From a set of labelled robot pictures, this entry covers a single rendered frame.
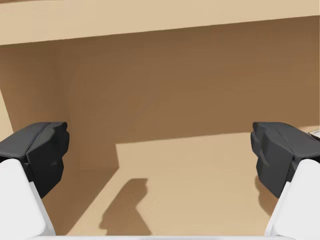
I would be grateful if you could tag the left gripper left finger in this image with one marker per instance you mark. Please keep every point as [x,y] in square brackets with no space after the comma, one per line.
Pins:
[37,155]

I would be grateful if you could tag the pale wooden shelf unit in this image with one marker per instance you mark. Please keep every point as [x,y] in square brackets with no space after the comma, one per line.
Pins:
[160,87]

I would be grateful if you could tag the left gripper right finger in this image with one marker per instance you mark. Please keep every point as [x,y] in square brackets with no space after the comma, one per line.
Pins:
[280,155]

